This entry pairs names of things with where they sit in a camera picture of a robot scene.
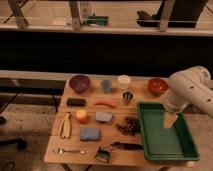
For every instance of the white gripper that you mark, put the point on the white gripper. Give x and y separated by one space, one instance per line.
170 119

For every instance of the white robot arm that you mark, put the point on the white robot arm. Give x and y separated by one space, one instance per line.
187 86

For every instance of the red bowl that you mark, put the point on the red bowl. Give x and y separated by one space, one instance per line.
157 86

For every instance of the purple bowl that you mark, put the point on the purple bowl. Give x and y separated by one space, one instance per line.
79 83

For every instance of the green plastic tray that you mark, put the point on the green plastic tray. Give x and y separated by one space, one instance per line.
160 144

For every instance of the bunch of dark grapes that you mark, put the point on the bunch of dark grapes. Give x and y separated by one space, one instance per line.
131 126

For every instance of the white cup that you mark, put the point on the white cup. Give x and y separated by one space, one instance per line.
124 82

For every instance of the wooden table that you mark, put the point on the wooden table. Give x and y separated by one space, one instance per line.
109 133

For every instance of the blue cup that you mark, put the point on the blue cup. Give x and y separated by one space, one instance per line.
106 86

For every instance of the black binder clip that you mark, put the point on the black binder clip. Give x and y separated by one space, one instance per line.
103 154

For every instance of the blue sponge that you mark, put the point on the blue sponge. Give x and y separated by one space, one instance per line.
89 134

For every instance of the yellow red apple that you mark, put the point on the yellow red apple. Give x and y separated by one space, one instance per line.
82 116

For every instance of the black rectangular block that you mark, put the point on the black rectangular block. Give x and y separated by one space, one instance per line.
77 102

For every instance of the metal fork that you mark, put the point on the metal fork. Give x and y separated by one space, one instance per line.
61 151

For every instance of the green box on shelf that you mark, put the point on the green box on shelf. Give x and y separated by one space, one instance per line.
97 20

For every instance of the black office chair base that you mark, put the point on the black office chair base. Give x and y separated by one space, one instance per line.
21 144

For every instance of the black handled tool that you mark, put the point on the black handled tool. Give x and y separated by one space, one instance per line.
127 146

